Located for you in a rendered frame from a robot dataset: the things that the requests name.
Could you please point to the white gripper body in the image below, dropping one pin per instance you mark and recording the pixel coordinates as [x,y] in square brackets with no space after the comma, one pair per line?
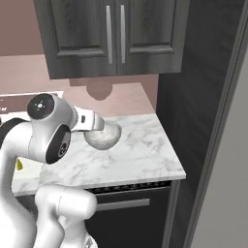
[98,123]

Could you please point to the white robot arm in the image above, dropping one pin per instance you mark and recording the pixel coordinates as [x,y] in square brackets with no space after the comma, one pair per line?
[19,151]

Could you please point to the pale grey bowl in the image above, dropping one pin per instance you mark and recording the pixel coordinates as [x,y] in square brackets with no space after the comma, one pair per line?
[108,139]

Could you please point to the small yellow object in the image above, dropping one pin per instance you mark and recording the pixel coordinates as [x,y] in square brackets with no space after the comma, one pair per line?
[19,164]

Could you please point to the dark grey cupboard door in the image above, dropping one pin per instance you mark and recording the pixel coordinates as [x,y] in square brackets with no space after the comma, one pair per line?
[80,35]
[151,35]

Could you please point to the tall dark grey cabinet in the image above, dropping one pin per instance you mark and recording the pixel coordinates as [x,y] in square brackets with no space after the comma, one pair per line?
[193,97]

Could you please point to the black dishwasher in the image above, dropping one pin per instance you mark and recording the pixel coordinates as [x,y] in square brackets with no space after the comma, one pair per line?
[129,226]

